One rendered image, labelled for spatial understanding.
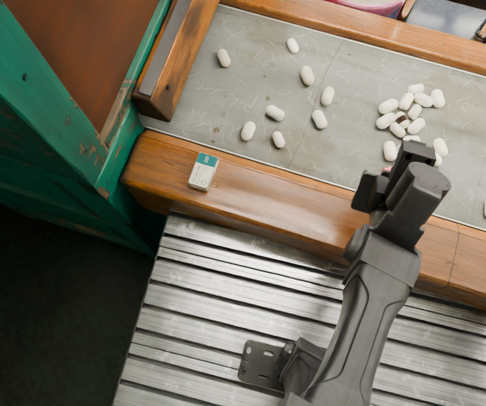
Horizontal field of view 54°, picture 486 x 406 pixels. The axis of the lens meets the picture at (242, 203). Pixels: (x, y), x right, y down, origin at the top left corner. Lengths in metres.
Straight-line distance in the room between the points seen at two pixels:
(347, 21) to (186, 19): 0.32
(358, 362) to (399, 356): 0.43
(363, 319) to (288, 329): 0.38
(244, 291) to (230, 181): 0.21
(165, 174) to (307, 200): 0.25
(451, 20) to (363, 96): 0.31
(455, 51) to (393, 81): 0.13
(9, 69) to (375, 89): 0.66
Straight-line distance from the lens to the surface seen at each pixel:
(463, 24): 1.19
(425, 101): 0.96
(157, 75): 0.83
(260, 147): 0.89
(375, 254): 0.58
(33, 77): 0.58
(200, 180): 0.82
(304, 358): 0.72
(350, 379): 0.49
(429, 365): 0.95
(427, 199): 0.60
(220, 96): 0.94
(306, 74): 0.94
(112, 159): 0.83
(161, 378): 0.91
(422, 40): 1.02
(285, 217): 0.82
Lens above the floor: 1.56
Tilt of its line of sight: 74 degrees down
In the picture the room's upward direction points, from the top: 3 degrees counter-clockwise
